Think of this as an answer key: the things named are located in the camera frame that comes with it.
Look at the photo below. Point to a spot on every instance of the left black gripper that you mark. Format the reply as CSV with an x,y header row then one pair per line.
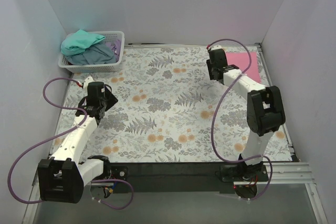
x,y
110,99

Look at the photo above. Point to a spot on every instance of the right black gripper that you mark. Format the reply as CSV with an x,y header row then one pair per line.
x,y
212,72

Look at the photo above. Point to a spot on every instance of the pink t shirt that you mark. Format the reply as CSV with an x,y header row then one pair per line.
x,y
241,60

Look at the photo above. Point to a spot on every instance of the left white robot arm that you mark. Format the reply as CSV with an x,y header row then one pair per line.
x,y
62,177

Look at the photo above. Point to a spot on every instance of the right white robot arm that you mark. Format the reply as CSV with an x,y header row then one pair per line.
x,y
265,115

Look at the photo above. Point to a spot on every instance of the white plastic laundry basket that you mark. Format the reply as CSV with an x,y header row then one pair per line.
x,y
111,36

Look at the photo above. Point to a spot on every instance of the grey-blue t shirt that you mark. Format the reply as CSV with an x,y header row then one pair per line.
x,y
95,55

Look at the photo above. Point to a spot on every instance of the lavender t shirt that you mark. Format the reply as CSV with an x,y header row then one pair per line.
x,y
116,48

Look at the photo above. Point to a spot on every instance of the floral patterned table mat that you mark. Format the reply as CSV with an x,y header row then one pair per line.
x,y
168,110

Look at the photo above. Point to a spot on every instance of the teal t shirt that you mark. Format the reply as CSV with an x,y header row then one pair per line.
x,y
78,42

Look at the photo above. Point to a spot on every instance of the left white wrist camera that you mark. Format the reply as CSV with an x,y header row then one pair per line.
x,y
87,81

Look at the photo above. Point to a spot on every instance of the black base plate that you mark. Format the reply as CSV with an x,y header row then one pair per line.
x,y
183,177

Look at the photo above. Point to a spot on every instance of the aluminium frame rail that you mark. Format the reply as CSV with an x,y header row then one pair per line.
x,y
292,173

